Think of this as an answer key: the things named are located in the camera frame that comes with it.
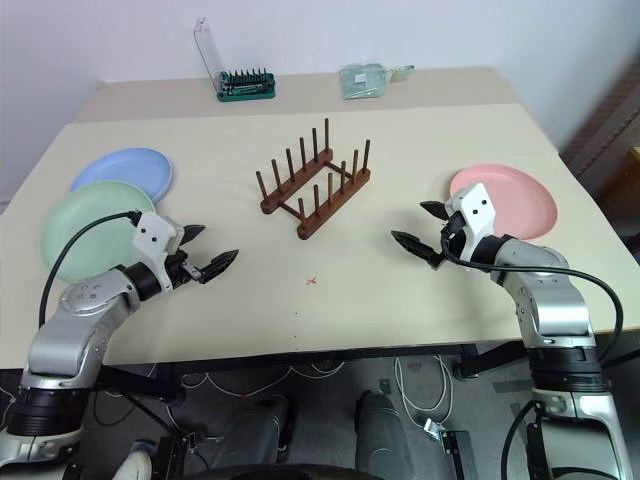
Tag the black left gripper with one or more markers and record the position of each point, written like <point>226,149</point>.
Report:
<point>180,270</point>

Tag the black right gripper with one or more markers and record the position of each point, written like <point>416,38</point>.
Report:
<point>453,225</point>

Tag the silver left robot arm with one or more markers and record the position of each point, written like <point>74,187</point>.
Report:
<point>65,340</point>

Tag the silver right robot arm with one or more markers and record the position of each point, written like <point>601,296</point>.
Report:
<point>550,310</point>

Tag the wooden dish rack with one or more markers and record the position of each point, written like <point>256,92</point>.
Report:
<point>330,208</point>

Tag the red plate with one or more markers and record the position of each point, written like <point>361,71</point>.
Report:
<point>520,200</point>

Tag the blue plate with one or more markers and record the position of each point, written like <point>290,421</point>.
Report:
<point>125,167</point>

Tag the green plate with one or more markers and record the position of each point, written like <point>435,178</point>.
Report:
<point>85,225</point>

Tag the clear plastic bag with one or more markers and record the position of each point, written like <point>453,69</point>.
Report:
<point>362,80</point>

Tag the green screwdriver bit set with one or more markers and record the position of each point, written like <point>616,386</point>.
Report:
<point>245,90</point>

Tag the small silver power adapter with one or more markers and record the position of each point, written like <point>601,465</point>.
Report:
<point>434,429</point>

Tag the dark brown ribbed object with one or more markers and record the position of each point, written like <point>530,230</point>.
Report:
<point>605,130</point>

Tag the dark rounded shape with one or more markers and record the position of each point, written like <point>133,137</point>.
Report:
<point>377,425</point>

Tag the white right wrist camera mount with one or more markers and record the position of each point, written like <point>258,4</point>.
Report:
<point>477,205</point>

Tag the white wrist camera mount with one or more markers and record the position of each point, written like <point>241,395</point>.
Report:
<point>150,235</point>
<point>477,205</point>

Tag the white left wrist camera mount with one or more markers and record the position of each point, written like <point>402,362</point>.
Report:
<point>150,235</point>

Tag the black table frame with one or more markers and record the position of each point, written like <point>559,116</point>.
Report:
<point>150,385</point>

